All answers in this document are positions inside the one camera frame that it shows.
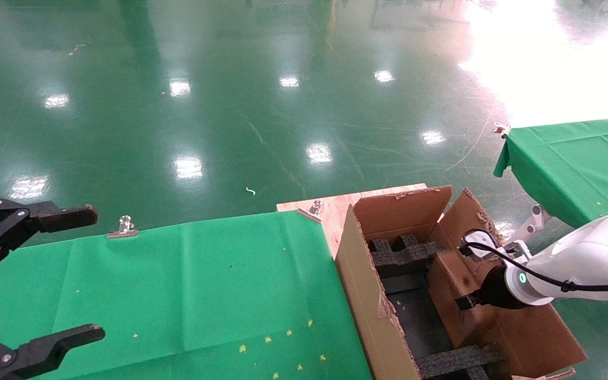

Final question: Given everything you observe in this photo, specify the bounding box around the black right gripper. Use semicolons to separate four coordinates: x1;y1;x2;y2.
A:
454;264;527;311

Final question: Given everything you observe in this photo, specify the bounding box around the small cardboard box with hole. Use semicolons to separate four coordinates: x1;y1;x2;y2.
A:
426;248;500;349

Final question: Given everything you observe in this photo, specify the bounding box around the large open cardboard carton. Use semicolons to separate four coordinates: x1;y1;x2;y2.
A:
335;185;588;380

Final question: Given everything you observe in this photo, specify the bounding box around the grey flat panel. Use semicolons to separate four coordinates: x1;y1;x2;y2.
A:
381;272;458;359

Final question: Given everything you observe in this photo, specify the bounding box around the large green tablecloth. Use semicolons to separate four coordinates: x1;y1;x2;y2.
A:
0;211;373;380

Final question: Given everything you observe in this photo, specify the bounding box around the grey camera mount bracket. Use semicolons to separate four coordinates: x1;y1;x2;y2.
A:
503;240;534;260

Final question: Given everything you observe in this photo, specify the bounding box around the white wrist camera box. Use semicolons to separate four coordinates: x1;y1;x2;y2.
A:
462;231;501;260

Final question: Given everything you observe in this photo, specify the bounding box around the white tubular table frame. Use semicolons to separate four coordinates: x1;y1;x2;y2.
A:
505;205;553;249

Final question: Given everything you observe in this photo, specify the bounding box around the green tablecloth with white frame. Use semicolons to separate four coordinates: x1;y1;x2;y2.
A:
494;115;608;229

